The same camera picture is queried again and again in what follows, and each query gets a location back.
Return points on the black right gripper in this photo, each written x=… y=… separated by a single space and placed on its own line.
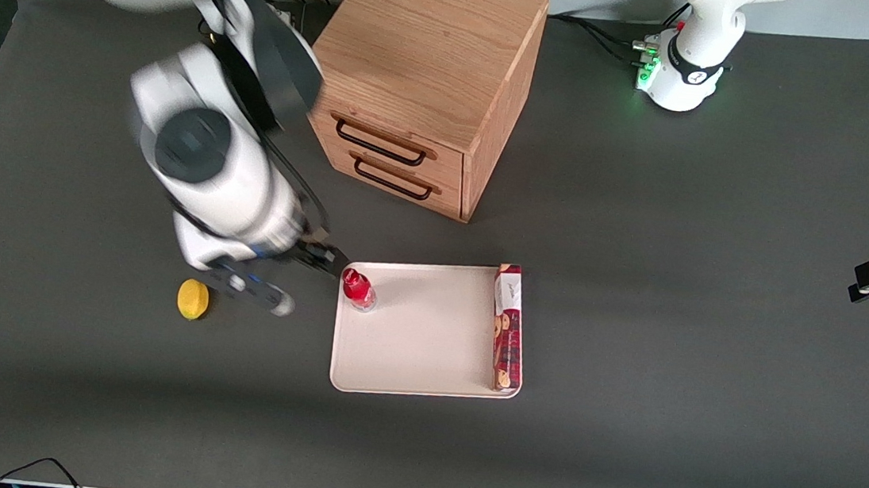
x=315 y=255

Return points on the red coke bottle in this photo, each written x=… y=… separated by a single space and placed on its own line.
x=357 y=286

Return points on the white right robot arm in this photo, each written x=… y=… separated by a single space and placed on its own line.
x=211 y=159

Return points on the beige plastic tray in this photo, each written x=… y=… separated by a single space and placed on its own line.
x=425 y=339

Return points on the yellow lemon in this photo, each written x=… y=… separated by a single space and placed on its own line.
x=193 y=300

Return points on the red cookie box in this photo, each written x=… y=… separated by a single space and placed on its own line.
x=507 y=331

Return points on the wooden drawer cabinet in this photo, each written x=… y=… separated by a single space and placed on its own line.
x=430 y=44

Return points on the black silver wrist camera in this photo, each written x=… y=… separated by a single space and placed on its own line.
x=251 y=288

